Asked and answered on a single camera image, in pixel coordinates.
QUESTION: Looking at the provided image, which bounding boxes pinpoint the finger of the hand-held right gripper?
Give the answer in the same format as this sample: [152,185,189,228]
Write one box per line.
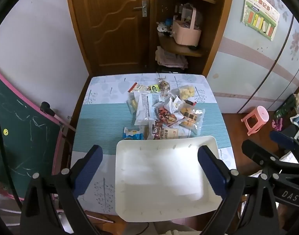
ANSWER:
[270,130,299,157]
[242,139,297,177]

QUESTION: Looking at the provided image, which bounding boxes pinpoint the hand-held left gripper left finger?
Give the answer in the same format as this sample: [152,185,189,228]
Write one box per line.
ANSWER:
[20,145,103,235]

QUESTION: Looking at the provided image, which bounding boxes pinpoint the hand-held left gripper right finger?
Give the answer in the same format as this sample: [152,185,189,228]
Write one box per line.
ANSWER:
[197,145,279,235]

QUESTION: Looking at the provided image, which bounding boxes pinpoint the white plastic tray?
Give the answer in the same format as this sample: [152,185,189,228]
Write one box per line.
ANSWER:
[115,135,220,223]

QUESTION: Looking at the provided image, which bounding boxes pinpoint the clear packet of square cookies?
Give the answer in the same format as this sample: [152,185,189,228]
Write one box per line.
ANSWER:
[177,104,206,135]

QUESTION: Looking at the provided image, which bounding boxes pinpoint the clear packet of yellow snacks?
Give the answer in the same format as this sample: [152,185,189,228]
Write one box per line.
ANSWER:
[126,97,138,115]

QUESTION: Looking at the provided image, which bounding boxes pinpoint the red-edged seaweed packet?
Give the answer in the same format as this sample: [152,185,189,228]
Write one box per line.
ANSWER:
[128,82,147,94]

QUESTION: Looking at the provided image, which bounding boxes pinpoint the pink toy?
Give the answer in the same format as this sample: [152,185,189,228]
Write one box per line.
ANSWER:
[272,118,283,131]

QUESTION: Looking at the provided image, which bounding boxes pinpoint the blue white cloth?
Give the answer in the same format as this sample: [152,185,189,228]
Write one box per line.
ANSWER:
[290,115,299,140]

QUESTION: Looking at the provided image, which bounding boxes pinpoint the pink plastic stool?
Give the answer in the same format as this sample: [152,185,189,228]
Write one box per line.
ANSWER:
[241,106,270,136]

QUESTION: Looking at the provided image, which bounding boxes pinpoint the teal leaf-print tablecloth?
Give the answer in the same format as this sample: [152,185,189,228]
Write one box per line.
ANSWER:
[71,73,237,217]

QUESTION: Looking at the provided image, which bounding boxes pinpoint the blue snack packet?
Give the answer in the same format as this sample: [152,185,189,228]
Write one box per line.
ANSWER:
[122,127,144,140]

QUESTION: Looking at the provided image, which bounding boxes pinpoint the brown white snack packet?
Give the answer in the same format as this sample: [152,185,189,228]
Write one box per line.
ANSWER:
[148,121,179,140]

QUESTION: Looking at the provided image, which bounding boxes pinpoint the person's cream clothing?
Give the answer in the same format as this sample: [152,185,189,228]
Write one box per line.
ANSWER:
[153,221,201,235]

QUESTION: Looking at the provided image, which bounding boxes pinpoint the red patterned snack packet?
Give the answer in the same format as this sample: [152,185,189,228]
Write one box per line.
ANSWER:
[156,106,178,126]

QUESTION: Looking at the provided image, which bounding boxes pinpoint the small white snack packet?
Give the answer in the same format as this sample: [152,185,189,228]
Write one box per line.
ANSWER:
[164,97,186,114]

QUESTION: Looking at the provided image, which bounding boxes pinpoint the green pink-framed chalkboard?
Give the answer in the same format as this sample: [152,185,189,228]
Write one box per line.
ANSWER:
[0,65,67,201]

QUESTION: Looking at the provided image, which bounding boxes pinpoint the black easel clamp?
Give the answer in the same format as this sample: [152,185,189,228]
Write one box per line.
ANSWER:
[40,101,56,117]

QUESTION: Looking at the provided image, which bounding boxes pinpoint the clear packet of yellow puffs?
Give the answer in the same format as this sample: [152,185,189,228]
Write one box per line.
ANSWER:
[177,84,196,101]

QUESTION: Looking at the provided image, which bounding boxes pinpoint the large white snack packet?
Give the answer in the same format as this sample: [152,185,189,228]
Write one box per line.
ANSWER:
[134,92,156,126]

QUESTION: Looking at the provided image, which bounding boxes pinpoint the floral sliding-door wardrobe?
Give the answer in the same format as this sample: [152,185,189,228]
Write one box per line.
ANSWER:
[206,0,299,114]

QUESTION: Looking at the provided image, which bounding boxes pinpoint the white grey snack packet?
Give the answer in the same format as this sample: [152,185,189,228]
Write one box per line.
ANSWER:
[149,93,165,107]

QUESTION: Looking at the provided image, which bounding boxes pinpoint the clear packet of nuts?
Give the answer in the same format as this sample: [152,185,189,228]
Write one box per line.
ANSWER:
[157,78,171,96]

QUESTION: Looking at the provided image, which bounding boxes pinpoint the folded pink towels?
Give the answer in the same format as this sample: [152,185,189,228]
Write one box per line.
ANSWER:
[155,46,189,69]

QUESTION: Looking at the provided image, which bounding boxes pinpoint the wooden corner shelf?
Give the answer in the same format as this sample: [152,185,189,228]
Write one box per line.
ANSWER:
[149,0,235,76]

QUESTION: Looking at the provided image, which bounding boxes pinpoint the wooden door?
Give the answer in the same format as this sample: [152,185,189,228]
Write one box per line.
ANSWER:
[65,0,156,75]

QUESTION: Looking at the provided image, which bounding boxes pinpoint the small plush toy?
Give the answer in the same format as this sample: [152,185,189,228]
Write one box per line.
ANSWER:
[156,22,174,38]

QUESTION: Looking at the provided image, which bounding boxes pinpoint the wall poster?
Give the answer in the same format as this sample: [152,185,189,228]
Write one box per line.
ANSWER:
[241,0,280,41]

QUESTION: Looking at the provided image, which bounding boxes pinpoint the pink handled basket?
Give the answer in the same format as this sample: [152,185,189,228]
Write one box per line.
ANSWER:
[172,4,202,46]

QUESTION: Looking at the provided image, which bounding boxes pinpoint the metal door handle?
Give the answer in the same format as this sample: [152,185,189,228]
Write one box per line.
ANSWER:
[133,0,148,17]

